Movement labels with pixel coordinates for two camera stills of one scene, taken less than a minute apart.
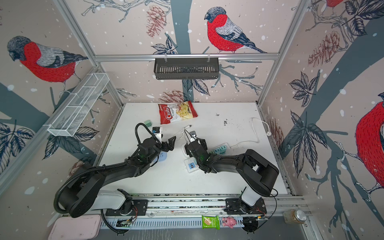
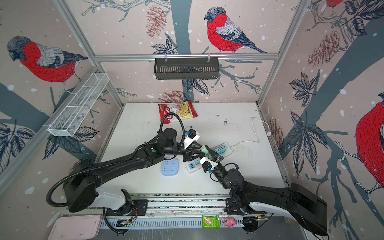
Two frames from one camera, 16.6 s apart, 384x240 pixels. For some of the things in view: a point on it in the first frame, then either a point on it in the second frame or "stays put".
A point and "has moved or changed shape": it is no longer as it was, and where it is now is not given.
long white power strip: (192, 164) stays put
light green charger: (148, 123) has moved or changed shape
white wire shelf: (70, 118) stays put
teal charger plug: (221, 150) stays put
